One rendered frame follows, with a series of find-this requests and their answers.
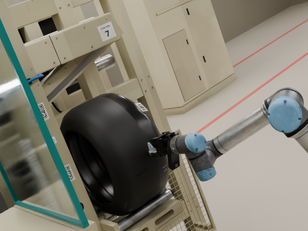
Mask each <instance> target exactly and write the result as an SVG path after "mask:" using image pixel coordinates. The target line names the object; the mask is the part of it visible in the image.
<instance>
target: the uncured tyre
mask: <svg viewBox="0 0 308 231"><path fill-rule="evenodd" d="M134 103H135V102H133V101H132V100H130V99H128V98H126V97H124V96H121V95H119V94H116V93H105V94H101V95H99V96H97V97H95V98H93V99H91V100H89V101H87V102H85V103H82V104H80V105H78V106H76V107H74V108H72V109H71V110H70V111H68V112H67V113H66V114H65V116H64V117H63V119H62V123H61V126H60V130H61V133H62V135H63V137H64V140H65V142H66V144H67V146H68V149H69V151H70V153H71V156H72V158H73V161H74V163H75V165H76V168H77V170H78V173H79V175H80V177H81V180H82V182H83V184H84V186H85V189H86V191H87V193H88V196H89V198H90V200H91V203H92V204H93V205H94V206H96V207H97V208H98V209H100V210H101V211H103V212H105V213H108V214H111V215H116V216H125V215H128V214H131V213H132V212H134V211H135V210H137V209H138V208H140V207H142V206H143V205H145V204H146V203H147V202H149V201H150V200H151V199H153V198H155V197H157V196H158V195H159V194H160V193H161V192H162V191H163V189H164V188H165V186H166V184H167V181H168V174H169V167H168V157H167V155H165V156H162V157H152V156H151V155H150V154H149V148H148V143H150V144H151V145H152V143H151V141H150V139H153V138H154V137H160V136H161V134H160V132H159V130H158V128H157V127H156V125H155V124H154V122H153V121H152V119H151V118H150V117H149V115H148V114H147V113H146V112H142V111H141V110H140V109H139V108H138V107H137V106H136V105H135V104H134ZM165 164H167V171H166V172H165V173H163V166H164V165H165ZM147 169H148V170H147ZM145 170H146V171H145ZM143 171H145V172H143ZM142 172H143V173H142ZM140 173H142V174H140ZM139 174H140V175H139ZM137 175H138V176H137ZM136 176H137V177H136Z"/></svg>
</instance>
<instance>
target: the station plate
mask: <svg viewBox="0 0 308 231"><path fill-rule="evenodd" d="M97 28H98V31H99V34H100V36H101V38H102V41H103V42H104V41H106V40H108V39H111V38H113V37H115V36H116V33H115V31H114V28H113V25H112V23H111V22H108V23H106V24H103V25H101V26H98V27H97Z"/></svg>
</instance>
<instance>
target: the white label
mask: <svg viewBox="0 0 308 231"><path fill-rule="evenodd" d="M134 104H135V105H136V106H137V107H138V108H139V109H140V110H141V111H142V112H146V111H148V110H147V109H146V108H145V107H144V106H143V105H142V104H141V103H134Z"/></svg>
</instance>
